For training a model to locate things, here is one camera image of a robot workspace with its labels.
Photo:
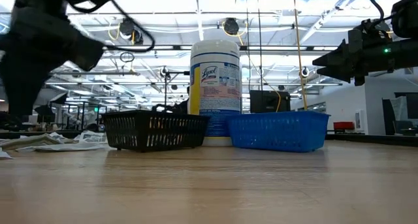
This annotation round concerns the white square printed packet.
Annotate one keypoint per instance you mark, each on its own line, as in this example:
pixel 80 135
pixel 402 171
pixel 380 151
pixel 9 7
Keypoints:
pixel 63 137

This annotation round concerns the dark panel and chair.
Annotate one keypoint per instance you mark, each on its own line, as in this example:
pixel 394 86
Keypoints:
pixel 405 113

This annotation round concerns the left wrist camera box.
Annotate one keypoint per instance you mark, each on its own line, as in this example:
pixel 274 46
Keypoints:
pixel 88 52

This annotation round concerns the black aluminium table frame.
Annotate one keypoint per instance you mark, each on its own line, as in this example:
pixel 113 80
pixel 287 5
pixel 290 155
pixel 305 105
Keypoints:
pixel 375 139

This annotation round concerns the black pole stand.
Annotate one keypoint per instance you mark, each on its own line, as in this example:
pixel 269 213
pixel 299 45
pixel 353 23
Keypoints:
pixel 165 87

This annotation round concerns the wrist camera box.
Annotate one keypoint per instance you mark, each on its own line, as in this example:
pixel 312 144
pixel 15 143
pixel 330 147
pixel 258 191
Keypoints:
pixel 88 52
pixel 369 29

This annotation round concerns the black box monitor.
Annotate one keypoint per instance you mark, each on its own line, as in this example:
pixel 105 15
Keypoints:
pixel 266 101

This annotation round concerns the green-tinted bandage strip packet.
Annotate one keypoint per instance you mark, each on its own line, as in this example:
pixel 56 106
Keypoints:
pixel 93 137

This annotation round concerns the blue plastic mesh basket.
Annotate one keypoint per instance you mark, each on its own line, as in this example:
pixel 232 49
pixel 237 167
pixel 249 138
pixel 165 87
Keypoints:
pixel 277 132

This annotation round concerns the person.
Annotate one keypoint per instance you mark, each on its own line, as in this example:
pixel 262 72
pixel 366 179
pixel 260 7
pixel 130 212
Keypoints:
pixel 183 104

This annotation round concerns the white disinfecting wipes canister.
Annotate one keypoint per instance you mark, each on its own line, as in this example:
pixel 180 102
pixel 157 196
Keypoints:
pixel 215 87

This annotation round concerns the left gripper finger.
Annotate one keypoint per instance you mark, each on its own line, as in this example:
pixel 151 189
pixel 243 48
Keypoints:
pixel 31 83
pixel 11 96

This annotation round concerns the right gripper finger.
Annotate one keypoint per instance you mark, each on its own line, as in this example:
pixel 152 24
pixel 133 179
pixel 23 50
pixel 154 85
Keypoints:
pixel 339 74
pixel 336 59

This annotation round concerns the black plastic mesh basket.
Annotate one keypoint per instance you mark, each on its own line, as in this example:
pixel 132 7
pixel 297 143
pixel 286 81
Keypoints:
pixel 155 132

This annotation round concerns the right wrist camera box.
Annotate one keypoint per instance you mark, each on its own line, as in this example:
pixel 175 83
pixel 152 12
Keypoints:
pixel 369 29

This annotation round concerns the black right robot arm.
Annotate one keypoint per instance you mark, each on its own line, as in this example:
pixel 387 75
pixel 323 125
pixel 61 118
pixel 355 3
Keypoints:
pixel 406 54

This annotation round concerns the red box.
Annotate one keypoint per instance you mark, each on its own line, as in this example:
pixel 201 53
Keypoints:
pixel 343 125

